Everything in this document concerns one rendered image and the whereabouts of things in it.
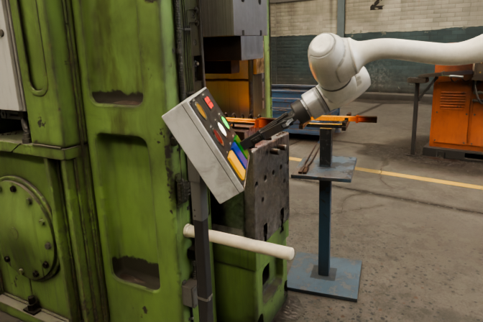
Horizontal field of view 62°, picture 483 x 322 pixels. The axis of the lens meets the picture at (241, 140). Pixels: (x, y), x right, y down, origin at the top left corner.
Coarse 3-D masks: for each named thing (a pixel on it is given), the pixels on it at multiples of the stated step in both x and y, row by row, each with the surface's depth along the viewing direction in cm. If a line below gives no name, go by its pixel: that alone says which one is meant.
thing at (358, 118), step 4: (312, 116) 215; (324, 116) 213; (328, 116) 212; (332, 116) 211; (336, 116) 211; (340, 116) 210; (344, 116) 210; (348, 116) 209; (352, 116) 209; (356, 116) 206; (360, 116) 207; (364, 116) 206; (368, 116) 205; (372, 116) 205; (376, 116) 205; (324, 120) 213; (328, 120) 212; (332, 120) 212; (336, 120) 211; (340, 120) 210; (352, 120) 208; (356, 120) 207; (360, 120) 208; (364, 120) 207; (368, 120) 206; (372, 120) 206; (376, 120) 205
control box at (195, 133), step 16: (192, 96) 111; (208, 96) 130; (176, 112) 103; (192, 112) 103; (208, 112) 117; (176, 128) 104; (192, 128) 104; (208, 128) 107; (224, 128) 125; (192, 144) 105; (208, 144) 104; (224, 144) 114; (192, 160) 106; (208, 160) 105; (224, 160) 105; (208, 176) 106; (224, 176) 106; (224, 192) 107; (240, 192) 107
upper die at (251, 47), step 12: (240, 36) 158; (252, 36) 166; (204, 48) 167; (216, 48) 164; (228, 48) 162; (240, 48) 159; (252, 48) 167; (204, 60) 168; (216, 60) 166; (228, 60) 163
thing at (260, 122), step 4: (228, 120) 182; (232, 120) 181; (236, 120) 180; (240, 120) 179; (244, 120) 178; (248, 120) 177; (252, 120) 176; (256, 120) 174; (260, 120) 175; (264, 120) 174; (268, 120) 173; (272, 120) 172; (256, 124) 175; (260, 124) 176; (264, 124) 175; (260, 128) 175
